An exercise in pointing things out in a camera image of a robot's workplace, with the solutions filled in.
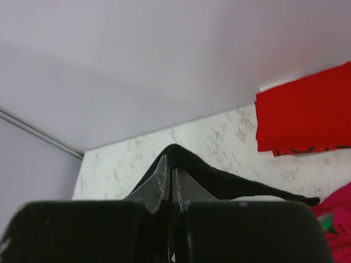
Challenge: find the black t-shirt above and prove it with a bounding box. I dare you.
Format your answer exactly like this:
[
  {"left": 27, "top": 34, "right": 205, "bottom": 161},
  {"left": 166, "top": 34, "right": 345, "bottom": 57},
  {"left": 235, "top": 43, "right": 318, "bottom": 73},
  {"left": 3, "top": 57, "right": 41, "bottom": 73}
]
[{"left": 134, "top": 144, "right": 320, "bottom": 207}]

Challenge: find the folded red t-shirt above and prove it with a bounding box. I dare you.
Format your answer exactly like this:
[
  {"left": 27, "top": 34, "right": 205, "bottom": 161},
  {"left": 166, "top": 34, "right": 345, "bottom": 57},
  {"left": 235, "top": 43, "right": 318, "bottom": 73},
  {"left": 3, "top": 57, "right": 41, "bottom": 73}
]
[{"left": 254, "top": 62, "right": 350, "bottom": 157}]

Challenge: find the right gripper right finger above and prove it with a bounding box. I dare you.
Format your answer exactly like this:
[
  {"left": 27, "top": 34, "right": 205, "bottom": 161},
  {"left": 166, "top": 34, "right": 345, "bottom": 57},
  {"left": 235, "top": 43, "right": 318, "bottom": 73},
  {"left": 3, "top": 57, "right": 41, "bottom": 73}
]
[{"left": 172, "top": 169, "right": 218, "bottom": 213}]

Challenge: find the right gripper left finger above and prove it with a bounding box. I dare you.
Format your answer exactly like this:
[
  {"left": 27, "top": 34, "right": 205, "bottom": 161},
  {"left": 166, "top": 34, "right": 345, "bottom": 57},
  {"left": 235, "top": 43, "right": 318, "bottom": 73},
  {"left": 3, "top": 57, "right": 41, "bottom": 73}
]
[{"left": 125, "top": 155, "right": 169, "bottom": 214}]

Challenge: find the magenta t-shirt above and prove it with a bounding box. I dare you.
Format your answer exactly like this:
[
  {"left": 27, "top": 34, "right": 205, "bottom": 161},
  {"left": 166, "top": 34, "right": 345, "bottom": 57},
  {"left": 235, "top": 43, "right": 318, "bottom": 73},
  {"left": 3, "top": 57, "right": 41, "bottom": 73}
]
[{"left": 312, "top": 184, "right": 350, "bottom": 262}]

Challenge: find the green plastic bin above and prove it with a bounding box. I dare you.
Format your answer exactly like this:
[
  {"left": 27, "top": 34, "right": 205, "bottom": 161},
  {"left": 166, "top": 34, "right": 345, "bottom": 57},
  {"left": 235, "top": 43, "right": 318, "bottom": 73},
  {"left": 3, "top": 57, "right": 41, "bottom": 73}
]
[{"left": 318, "top": 212, "right": 336, "bottom": 234}]

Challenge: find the left aluminium frame post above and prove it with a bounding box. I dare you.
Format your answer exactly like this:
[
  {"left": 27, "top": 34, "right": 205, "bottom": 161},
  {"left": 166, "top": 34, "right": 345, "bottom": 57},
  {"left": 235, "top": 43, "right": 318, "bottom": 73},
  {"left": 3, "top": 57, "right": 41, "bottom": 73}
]
[{"left": 1, "top": 107, "right": 84, "bottom": 160}]

